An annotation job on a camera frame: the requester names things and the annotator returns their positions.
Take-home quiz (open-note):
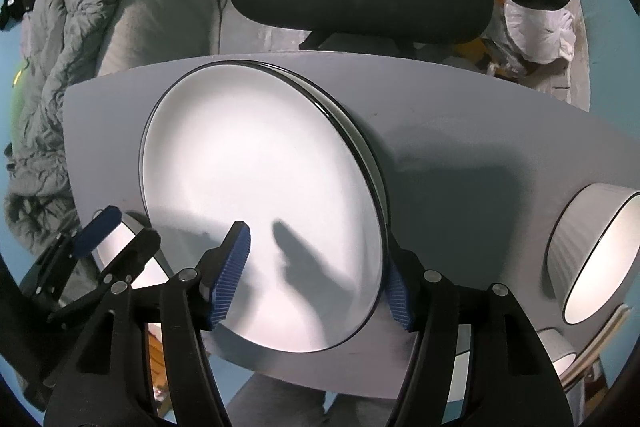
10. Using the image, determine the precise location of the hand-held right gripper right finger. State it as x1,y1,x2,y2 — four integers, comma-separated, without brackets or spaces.
382,241,576,427

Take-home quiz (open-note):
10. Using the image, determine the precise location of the grey fleece blanket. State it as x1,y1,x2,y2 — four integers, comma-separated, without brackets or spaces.
95,0,231,78

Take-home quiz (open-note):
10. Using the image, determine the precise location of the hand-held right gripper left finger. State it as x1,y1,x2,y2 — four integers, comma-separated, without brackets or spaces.
42,221,251,427

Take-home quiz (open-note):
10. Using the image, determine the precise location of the person's grey trouser leg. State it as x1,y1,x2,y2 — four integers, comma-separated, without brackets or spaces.
222,374,403,427

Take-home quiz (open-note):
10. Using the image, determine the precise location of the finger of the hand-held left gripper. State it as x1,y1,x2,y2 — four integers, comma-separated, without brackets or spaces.
20,206,122,303
47,227,162,323

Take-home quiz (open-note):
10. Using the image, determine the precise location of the grey puffy duvet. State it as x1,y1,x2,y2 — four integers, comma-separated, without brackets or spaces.
4,0,151,258

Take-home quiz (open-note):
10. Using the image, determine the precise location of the white ribbed black-rimmed bowl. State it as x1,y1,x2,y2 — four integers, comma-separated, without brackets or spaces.
535,328,578,378
92,211,171,292
547,183,640,324

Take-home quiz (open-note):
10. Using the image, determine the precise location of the white plastic bag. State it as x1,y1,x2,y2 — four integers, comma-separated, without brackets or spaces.
504,0,580,64

